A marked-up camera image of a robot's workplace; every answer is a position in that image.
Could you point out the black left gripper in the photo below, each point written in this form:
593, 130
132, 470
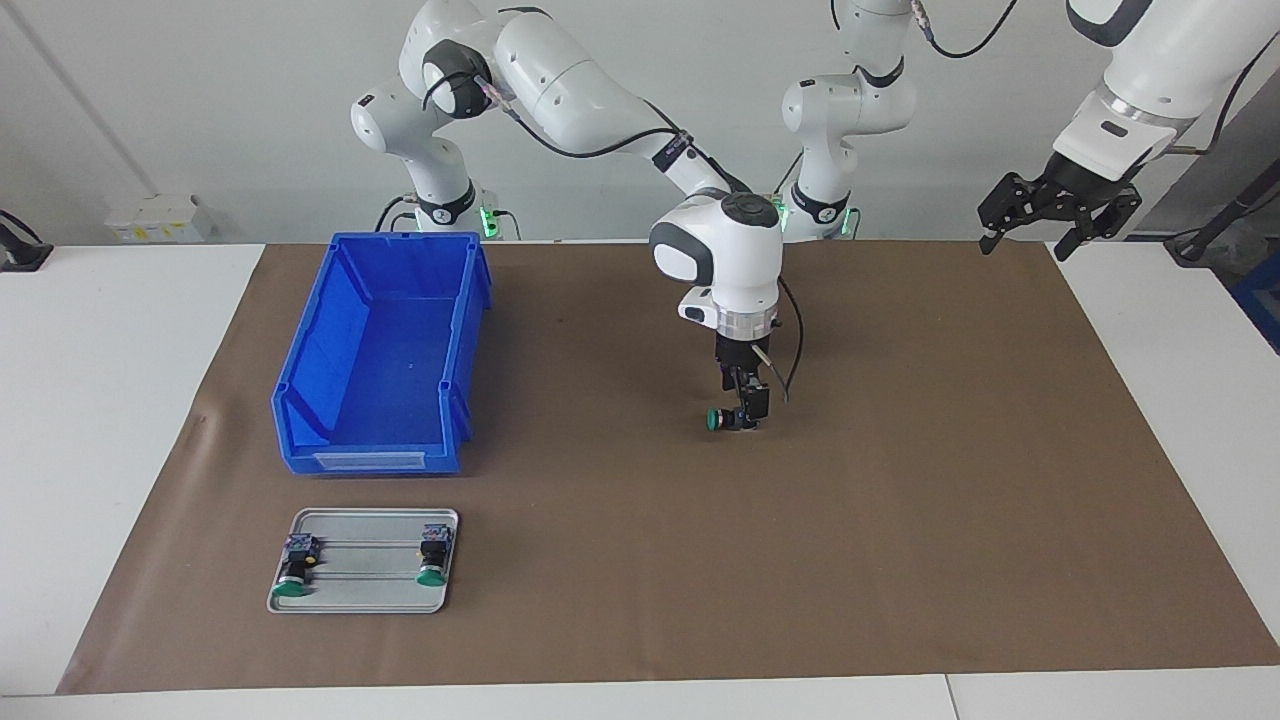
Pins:
1075, 195

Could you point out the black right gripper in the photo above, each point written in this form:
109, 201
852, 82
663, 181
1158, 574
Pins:
735, 352

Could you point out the green push button grey base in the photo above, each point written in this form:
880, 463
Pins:
715, 419

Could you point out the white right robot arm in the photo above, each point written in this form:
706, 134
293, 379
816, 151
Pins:
580, 90

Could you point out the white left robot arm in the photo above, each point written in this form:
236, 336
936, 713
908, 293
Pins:
850, 100

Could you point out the green push button white base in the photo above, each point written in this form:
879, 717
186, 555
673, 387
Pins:
433, 560

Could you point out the green push button silver base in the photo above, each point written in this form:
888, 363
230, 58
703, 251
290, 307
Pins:
295, 570

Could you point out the brown paper table mat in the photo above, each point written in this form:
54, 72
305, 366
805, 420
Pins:
700, 550

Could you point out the black pole stand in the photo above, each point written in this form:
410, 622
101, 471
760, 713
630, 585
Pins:
1215, 225

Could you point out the blue crate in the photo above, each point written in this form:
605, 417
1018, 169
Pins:
1262, 305

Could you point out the blue plastic storage bin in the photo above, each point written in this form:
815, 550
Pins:
380, 400

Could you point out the silver metal tray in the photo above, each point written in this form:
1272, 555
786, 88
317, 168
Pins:
365, 595

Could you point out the white wall junction box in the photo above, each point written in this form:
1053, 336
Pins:
155, 220

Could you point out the black clamp mount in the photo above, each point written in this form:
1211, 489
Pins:
25, 255

